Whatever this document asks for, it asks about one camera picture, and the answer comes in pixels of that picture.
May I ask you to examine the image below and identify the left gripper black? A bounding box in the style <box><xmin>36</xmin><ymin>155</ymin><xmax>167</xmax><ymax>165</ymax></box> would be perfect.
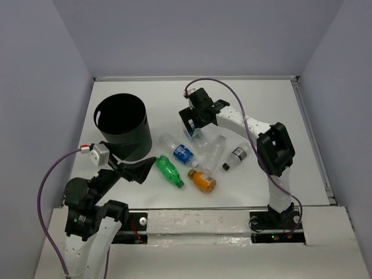
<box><xmin>91</xmin><ymin>139</ymin><xmax>157</xmax><ymax>202</ymax></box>

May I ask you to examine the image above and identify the clear bottle blue white label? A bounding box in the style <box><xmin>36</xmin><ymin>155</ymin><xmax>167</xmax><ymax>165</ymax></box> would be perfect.
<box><xmin>183</xmin><ymin>120</ymin><xmax>209</xmax><ymax>155</ymax></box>

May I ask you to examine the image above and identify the clear bottle dark blue label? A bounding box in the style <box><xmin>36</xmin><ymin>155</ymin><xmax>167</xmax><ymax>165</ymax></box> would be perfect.
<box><xmin>159</xmin><ymin>133</ymin><xmax>199</xmax><ymax>168</ymax></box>

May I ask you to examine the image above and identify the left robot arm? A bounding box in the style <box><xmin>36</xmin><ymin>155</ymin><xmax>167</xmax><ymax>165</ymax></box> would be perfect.
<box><xmin>63</xmin><ymin>141</ymin><xmax>156</xmax><ymax>278</ymax></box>

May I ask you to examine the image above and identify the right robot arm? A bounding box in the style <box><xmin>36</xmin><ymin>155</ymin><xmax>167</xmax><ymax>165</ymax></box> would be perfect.
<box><xmin>179</xmin><ymin>88</ymin><xmax>303</xmax><ymax>232</ymax></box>

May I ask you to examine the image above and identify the black cylindrical bin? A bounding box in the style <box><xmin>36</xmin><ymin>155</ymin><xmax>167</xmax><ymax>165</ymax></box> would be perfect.
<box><xmin>94</xmin><ymin>93</ymin><xmax>152</xmax><ymax>162</ymax></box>

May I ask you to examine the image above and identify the green plastic bottle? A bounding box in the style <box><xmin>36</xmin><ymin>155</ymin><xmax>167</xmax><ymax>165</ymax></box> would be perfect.
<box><xmin>155</xmin><ymin>155</ymin><xmax>184</xmax><ymax>188</ymax></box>

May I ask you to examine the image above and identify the clear unlabelled plastic bottle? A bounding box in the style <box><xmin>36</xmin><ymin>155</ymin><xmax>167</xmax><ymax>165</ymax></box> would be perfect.
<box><xmin>201</xmin><ymin>135</ymin><xmax>226</xmax><ymax>174</ymax></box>

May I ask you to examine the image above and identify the clear bottle black cap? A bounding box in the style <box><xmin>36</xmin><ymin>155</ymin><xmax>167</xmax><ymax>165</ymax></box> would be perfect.
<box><xmin>222</xmin><ymin>142</ymin><xmax>251</xmax><ymax>171</ymax></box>

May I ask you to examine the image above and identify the orange juice bottle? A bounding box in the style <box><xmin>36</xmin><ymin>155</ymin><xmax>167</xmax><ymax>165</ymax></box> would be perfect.
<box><xmin>188</xmin><ymin>169</ymin><xmax>217</xmax><ymax>193</ymax></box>

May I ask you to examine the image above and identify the white foam strip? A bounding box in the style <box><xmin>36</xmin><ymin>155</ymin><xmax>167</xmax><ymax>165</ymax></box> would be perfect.
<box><xmin>146</xmin><ymin>209</ymin><xmax>252</xmax><ymax>246</ymax></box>

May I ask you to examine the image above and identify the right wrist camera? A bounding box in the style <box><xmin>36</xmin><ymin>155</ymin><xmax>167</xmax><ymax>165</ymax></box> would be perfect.
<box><xmin>184</xmin><ymin>88</ymin><xmax>196</xmax><ymax>108</ymax></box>

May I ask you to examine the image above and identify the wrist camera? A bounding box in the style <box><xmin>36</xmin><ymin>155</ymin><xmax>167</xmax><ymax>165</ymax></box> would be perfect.
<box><xmin>88</xmin><ymin>144</ymin><xmax>110</xmax><ymax>168</ymax></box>
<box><xmin>184</xmin><ymin>88</ymin><xmax>196</xmax><ymax>108</ymax></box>

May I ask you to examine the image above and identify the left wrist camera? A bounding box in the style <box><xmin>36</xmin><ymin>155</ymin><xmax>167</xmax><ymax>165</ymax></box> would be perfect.
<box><xmin>88</xmin><ymin>144</ymin><xmax>110</xmax><ymax>168</ymax></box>

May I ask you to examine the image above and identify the aluminium table rail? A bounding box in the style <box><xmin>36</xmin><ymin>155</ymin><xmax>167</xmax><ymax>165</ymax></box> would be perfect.
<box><xmin>93</xmin><ymin>76</ymin><xmax>299</xmax><ymax>82</ymax></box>

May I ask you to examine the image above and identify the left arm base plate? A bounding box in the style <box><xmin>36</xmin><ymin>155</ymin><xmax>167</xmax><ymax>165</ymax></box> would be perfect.
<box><xmin>112</xmin><ymin>210</ymin><xmax>148</xmax><ymax>245</ymax></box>

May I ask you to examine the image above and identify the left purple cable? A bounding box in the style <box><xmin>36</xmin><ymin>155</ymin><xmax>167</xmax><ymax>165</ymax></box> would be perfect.
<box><xmin>37</xmin><ymin>144</ymin><xmax>91</xmax><ymax>279</ymax></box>

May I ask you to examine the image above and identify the purple cable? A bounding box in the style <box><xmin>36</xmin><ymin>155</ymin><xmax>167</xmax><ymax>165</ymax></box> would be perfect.
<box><xmin>185</xmin><ymin>77</ymin><xmax>303</xmax><ymax>233</ymax></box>
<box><xmin>37</xmin><ymin>144</ymin><xmax>91</xmax><ymax>279</ymax></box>

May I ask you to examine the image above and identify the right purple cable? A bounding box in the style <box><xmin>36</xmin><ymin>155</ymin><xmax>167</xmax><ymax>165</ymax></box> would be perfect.
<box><xmin>185</xmin><ymin>77</ymin><xmax>303</xmax><ymax>233</ymax></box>

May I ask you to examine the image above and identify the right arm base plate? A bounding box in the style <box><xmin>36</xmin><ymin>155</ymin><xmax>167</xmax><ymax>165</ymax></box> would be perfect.
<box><xmin>248</xmin><ymin>210</ymin><xmax>306</xmax><ymax>244</ymax></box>

